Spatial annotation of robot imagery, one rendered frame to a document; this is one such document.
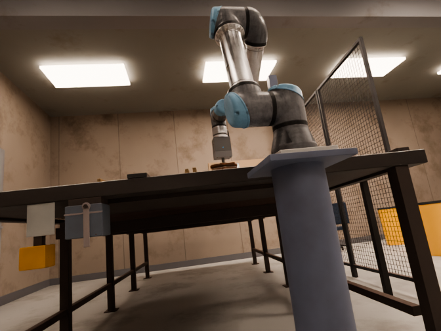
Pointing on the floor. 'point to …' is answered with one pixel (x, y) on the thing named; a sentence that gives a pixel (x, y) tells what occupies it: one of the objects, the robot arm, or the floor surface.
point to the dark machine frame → (376, 238)
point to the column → (310, 238)
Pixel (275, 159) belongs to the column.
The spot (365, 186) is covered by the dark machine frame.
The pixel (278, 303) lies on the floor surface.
